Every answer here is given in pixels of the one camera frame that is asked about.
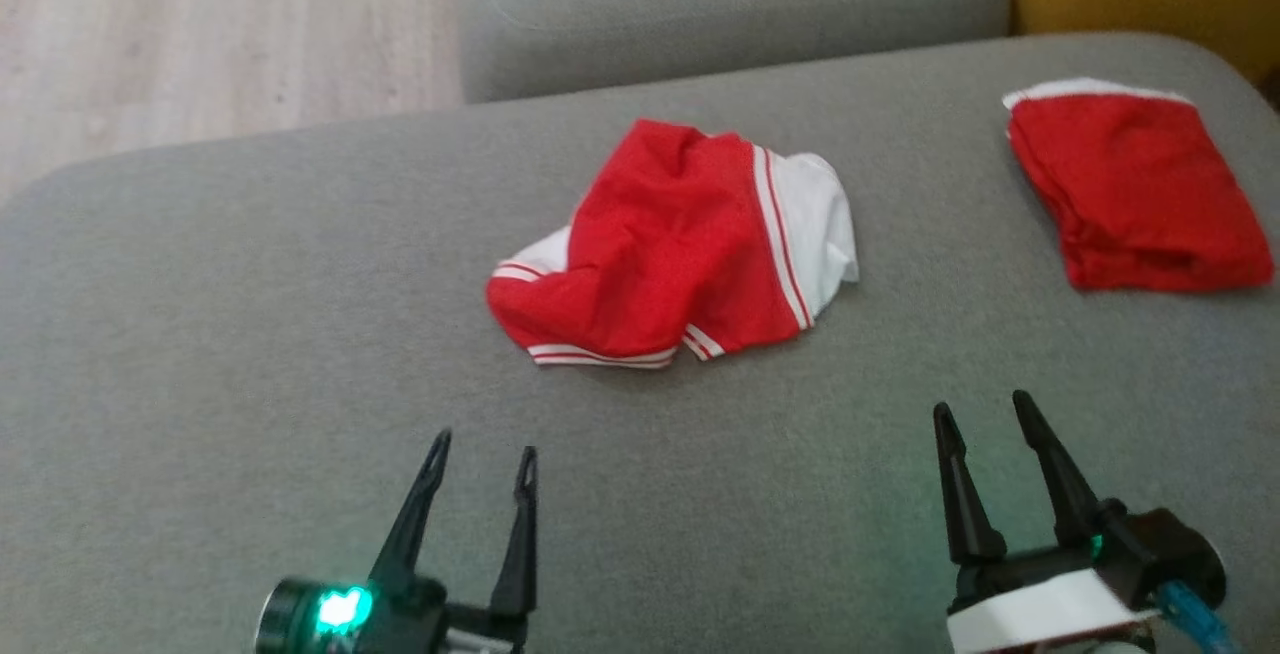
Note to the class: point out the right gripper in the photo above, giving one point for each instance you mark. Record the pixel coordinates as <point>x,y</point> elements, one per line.
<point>1040,609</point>

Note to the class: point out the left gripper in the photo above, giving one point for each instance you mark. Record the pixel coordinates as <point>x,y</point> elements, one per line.
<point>400,629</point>

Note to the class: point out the red garment with white stripes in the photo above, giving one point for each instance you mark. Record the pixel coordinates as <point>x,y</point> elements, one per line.
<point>1130,184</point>

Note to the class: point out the red shorts with white trim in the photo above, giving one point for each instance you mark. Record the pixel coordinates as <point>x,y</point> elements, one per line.
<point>660,254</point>

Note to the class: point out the large grey sofa seat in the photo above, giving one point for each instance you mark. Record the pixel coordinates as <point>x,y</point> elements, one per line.
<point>300,334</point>

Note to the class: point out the grey sofa back cushion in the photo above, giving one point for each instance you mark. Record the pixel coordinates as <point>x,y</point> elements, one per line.
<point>730,4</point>

